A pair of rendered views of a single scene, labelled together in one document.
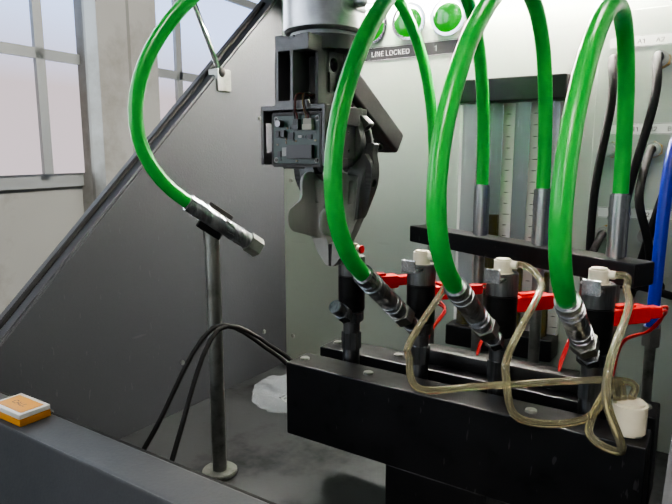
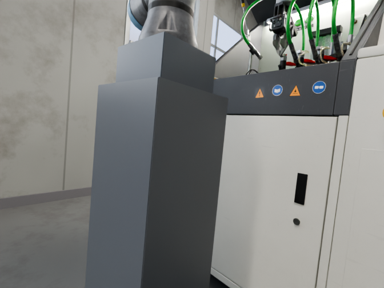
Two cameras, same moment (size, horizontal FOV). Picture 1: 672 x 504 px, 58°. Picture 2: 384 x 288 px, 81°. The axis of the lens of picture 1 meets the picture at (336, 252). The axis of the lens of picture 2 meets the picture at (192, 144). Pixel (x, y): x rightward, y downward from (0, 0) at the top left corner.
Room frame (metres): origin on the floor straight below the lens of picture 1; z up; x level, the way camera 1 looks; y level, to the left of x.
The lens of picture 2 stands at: (-0.53, 0.11, 0.71)
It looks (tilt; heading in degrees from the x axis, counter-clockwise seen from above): 3 degrees down; 14
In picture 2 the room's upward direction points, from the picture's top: 5 degrees clockwise
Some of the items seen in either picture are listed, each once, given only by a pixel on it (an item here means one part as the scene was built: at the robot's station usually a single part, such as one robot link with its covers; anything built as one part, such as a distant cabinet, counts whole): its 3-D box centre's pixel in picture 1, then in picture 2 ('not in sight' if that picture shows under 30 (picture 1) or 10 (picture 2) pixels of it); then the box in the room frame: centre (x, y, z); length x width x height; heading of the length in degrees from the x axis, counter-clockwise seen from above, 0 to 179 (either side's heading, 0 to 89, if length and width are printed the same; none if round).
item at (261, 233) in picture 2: not in sight; (236, 198); (0.41, 0.13, 0.44); 0.65 x 0.02 x 0.68; 57
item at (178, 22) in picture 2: not in sight; (169, 32); (0.03, 0.33, 0.95); 0.15 x 0.15 x 0.10
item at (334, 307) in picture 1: (345, 355); (280, 79); (0.61, -0.01, 0.98); 0.05 x 0.03 x 0.21; 147
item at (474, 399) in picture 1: (454, 451); not in sight; (0.55, -0.12, 0.91); 0.34 x 0.10 x 0.15; 57
